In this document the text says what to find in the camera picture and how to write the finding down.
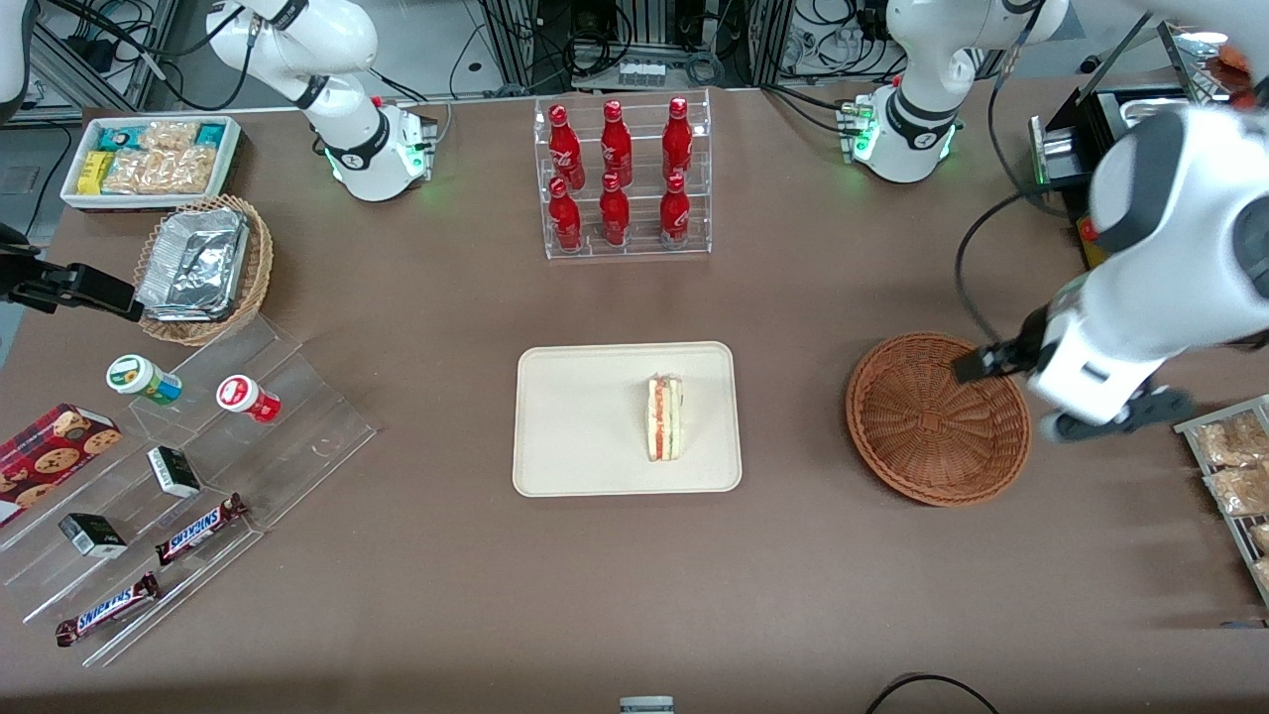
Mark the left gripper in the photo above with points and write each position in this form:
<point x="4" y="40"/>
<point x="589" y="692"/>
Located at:
<point x="1017" y="349"/>

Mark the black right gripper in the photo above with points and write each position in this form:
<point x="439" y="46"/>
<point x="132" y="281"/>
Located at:
<point x="30" y="282"/>

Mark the triangle sandwich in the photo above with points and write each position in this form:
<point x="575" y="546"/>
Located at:
<point x="664" y="416"/>

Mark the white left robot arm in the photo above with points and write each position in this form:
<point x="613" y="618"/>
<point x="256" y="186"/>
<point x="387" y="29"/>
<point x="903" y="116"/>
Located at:
<point x="1180" y="248"/>

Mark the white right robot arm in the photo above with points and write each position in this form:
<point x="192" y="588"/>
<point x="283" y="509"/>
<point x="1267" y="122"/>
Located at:
<point x="357" y="149"/>

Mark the tray of packaged snacks right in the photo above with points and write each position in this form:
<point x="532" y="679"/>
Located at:
<point x="1190" y="428"/>

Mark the light wicker basket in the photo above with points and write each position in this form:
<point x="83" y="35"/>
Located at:
<point x="260" y="268"/>

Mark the brown wicker basket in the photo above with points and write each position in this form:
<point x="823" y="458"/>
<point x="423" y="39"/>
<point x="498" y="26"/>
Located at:
<point x="932" y="426"/>

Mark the cream plastic tray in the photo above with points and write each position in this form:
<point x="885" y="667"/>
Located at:
<point x="585" y="416"/>

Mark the aluminium foil container stack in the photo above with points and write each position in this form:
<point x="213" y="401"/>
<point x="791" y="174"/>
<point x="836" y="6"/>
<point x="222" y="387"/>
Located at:
<point x="193" y="263"/>

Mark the green sunflower yogurt cup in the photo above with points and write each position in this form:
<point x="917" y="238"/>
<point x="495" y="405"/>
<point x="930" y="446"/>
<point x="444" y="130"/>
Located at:
<point x="139" y="379"/>

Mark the yellow snack packet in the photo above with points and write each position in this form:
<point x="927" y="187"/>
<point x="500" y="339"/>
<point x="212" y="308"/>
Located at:
<point x="94" y="172"/>

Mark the clear cracker snack bag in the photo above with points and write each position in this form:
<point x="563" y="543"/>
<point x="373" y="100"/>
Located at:
<point x="1263" y="573"/>
<point x="1231" y="441"/>
<point x="1261" y="537"/>
<point x="1241" y="491"/>

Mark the clear nut snack bag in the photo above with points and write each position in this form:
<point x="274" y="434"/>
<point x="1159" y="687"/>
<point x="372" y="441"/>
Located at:
<point x="164" y="174"/>
<point x="169" y="136"/>

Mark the teal snack packet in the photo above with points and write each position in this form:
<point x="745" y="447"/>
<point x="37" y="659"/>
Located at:
<point x="209" y="134"/>
<point x="119" y="138"/>

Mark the red lid yogurt cup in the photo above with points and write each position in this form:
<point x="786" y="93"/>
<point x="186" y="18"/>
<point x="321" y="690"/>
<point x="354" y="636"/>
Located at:
<point x="246" y="399"/>

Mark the red tartan cookie box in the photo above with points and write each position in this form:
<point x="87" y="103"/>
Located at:
<point x="50" y="461"/>

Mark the white snack bin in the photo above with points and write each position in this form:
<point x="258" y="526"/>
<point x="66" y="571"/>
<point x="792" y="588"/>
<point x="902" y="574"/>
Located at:
<point x="233" y="149"/>

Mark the small black carton box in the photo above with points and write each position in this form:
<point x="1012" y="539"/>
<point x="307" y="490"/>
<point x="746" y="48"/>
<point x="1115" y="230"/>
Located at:
<point x="92" y="535"/>
<point x="174" y="472"/>

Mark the clear acrylic stepped shelf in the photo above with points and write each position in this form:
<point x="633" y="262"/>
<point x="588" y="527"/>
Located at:
<point x="297" y="436"/>

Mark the Snickers chocolate bar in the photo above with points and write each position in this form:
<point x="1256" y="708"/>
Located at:
<point x="107" y="608"/>
<point x="201" y="530"/>

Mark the small grey control box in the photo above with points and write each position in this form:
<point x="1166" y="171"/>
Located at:
<point x="1046" y="149"/>

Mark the black yellow food warmer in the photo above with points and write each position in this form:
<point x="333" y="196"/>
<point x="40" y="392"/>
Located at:
<point x="1100" y="109"/>

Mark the red sausage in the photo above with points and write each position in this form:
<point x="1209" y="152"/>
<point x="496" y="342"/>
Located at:
<point x="1239" y="58"/>

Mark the red cola bottle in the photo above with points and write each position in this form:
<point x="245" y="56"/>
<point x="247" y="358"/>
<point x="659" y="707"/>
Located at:
<point x="616" y="144"/>
<point x="614" y="212"/>
<point x="563" y="147"/>
<point x="565" y="216"/>
<point x="675" y="212"/>
<point x="677" y="139"/>

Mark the clear acrylic bottle rack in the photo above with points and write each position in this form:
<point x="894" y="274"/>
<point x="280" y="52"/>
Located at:
<point x="639" y="248"/>

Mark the white power strip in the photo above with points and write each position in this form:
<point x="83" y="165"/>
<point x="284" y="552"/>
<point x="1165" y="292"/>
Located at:
<point x="642" y="72"/>

